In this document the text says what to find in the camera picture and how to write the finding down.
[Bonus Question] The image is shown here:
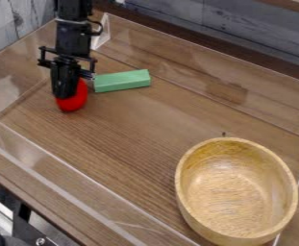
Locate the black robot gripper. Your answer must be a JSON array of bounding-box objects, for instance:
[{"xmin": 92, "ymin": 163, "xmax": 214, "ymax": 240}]
[{"xmin": 39, "ymin": 19, "xmax": 103, "ymax": 99}]

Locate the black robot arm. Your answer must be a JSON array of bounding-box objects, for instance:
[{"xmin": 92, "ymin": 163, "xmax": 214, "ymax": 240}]
[{"xmin": 38, "ymin": 0, "xmax": 105, "ymax": 99}]

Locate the red plush strawberry toy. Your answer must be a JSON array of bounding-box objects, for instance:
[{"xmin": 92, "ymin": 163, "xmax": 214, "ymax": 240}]
[{"xmin": 55, "ymin": 79, "xmax": 87, "ymax": 112}]

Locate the green rectangular block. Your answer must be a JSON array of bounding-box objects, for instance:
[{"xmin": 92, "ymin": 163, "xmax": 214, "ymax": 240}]
[{"xmin": 94, "ymin": 69, "xmax": 151, "ymax": 93}]

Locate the light wooden bowl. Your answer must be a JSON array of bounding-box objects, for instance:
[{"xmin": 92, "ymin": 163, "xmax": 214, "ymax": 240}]
[{"xmin": 175, "ymin": 137, "xmax": 298, "ymax": 246}]

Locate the clear acrylic table enclosure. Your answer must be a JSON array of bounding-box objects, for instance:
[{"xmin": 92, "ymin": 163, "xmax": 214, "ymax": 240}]
[{"xmin": 0, "ymin": 17, "xmax": 299, "ymax": 246}]

